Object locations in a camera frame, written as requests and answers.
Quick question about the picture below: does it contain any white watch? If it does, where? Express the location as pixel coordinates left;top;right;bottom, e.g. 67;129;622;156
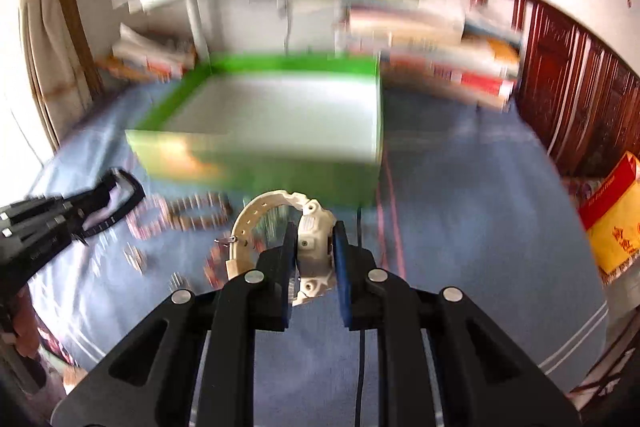
226;190;337;307

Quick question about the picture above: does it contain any red and peach bead bracelet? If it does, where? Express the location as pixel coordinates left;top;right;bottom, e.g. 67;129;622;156
203;231;266;291

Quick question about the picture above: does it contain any brown wooden bead bracelet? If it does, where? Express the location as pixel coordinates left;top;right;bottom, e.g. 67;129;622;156
167;190;234;230

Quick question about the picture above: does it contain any person's left hand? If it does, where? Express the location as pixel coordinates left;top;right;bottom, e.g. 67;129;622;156
13;286;40;359

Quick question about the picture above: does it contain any green holographic box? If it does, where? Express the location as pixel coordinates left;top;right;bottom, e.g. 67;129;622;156
126;53;383;208

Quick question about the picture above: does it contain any left stack of books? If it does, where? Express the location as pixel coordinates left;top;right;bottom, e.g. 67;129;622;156
94;24;198;83

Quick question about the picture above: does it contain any stack of books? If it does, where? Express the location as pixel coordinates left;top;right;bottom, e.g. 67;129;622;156
94;24;198;83
335;0;523;110

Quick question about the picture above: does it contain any beige curtain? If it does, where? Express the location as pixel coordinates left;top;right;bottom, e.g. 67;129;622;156
18;0;104;150

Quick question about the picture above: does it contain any right stack of books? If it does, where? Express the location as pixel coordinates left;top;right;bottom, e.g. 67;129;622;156
335;0;523;110

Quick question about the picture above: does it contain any red and yellow box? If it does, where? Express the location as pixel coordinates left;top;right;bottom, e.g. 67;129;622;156
578;152;640;285

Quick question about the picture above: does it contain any red wooden headboard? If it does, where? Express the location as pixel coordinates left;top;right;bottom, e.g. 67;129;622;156
471;0;639;178

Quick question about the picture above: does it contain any pink bead bracelet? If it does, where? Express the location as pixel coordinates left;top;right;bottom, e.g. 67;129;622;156
124;195;174;241

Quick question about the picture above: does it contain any black cable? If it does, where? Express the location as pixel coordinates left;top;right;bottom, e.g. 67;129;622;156
354;204;369;427

